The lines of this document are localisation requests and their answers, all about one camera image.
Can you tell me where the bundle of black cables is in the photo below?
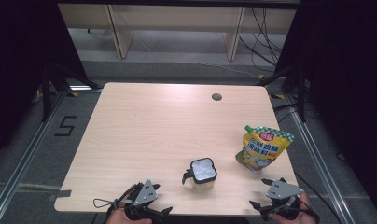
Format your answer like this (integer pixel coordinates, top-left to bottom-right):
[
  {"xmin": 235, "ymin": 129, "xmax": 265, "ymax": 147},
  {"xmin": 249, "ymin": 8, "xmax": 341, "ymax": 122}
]
[{"xmin": 238, "ymin": 7, "xmax": 286, "ymax": 75}]

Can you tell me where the black floor cable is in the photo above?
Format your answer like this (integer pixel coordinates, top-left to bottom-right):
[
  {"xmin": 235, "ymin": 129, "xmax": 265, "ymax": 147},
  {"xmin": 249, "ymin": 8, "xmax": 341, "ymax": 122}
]
[{"xmin": 293, "ymin": 171, "xmax": 344, "ymax": 224}]

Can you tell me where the thin cord loop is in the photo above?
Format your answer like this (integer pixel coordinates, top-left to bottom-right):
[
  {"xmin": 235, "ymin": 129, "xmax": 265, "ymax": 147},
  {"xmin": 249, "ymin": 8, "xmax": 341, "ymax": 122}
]
[{"xmin": 92, "ymin": 198, "xmax": 118, "ymax": 209}]

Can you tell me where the yellow seasoning pouch green spout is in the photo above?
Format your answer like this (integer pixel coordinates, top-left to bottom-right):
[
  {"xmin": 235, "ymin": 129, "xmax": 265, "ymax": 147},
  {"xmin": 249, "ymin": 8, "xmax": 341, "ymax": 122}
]
[{"xmin": 234, "ymin": 124, "xmax": 296, "ymax": 175}]

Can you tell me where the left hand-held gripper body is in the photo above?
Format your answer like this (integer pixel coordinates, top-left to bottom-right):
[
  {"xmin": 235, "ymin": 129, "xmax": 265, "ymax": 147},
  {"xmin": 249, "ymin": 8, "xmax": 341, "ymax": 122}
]
[{"xmin": 124, "ymin": 178, "xmax": 166, "ymax": 224}]

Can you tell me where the person's left hand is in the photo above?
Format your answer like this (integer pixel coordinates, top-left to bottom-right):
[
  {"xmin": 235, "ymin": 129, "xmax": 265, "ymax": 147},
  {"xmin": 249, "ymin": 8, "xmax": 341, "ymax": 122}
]
[{"xmin": 105, "ymin": 184, "xmax": 154, "ymax": 224}]

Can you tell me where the aluminium floor rail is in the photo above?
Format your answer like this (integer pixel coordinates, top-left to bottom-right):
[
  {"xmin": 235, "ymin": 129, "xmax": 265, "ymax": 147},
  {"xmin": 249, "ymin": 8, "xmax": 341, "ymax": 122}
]
[
  {"xmin": 0, "ymin": 89, "xmax": 69, "ymax": 219},
  {"xmin": 284, "ymin": 93, "xmax": 356, "ymax": 224}
]

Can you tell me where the black wrist strap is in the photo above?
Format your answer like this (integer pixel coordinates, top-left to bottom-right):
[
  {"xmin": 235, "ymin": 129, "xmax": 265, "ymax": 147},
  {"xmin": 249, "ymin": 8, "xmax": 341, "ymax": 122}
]
[
  {"xmin": 105, "ymin": 182, "xmax": 144, "ymax": 220},
  {"xmin": 297, "ymin": 199, "xmax": 321, "ymax": 224}
]

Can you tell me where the person's right hand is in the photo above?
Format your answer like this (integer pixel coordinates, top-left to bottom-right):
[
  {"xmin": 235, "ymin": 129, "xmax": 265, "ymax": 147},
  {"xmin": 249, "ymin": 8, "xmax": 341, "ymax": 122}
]
[{"xmin": 268, "ymin": 191, "xmax": 319, "ymax": 224}]

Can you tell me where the black metal stand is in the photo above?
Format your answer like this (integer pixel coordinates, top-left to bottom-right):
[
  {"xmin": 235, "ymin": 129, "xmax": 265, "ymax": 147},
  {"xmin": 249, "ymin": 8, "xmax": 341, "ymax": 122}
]
[
  {"xmin": 257, "ymin": 65, "xmax": 308, "ymax": 123},
  {"xmin": 39, "ymin": 61, "xmax": 100, "ymax": 123}
]

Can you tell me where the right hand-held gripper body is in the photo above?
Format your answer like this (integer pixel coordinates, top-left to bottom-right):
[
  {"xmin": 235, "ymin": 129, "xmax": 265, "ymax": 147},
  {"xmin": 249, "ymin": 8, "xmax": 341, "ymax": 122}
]
[{"xmin": 263, "ymin": 176, "xmax": 306, "ymax": 220}]

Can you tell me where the grey tape strip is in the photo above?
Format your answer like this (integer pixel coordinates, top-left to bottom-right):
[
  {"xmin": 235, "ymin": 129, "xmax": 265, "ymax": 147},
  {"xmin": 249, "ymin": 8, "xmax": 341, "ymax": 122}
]
[{"xmin": 48, "ymin": 189, "xmax": 73, "ymax": 203}]

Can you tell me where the light wooden shelf unit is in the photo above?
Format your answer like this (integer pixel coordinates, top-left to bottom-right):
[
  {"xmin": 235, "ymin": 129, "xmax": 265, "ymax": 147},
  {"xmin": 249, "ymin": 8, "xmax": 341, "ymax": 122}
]
[{"xmin": 57, "ymin": 3, "xmax": 299, "ymax": 62}]

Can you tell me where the black curtain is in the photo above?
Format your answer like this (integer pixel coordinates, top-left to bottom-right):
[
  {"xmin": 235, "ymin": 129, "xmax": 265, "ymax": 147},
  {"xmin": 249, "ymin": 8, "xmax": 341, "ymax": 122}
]
[
  {"xmin": 273, "ymin": 0, "xmax": 377, "ymax": 216},
  {"xmin": 0, "ymin": 0, "xmax": 89, "ymax": 163}
]

